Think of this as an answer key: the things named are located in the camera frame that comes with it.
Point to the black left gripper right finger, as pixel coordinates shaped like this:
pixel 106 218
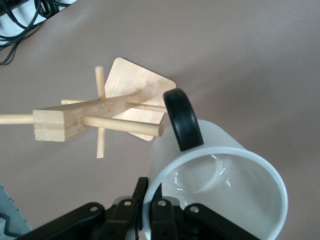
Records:
pixel 163 220

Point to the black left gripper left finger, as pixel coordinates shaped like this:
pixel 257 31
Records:
pixel 122 215

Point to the wooden cup rack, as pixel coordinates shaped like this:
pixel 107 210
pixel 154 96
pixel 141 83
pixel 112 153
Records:
pixel 140 80

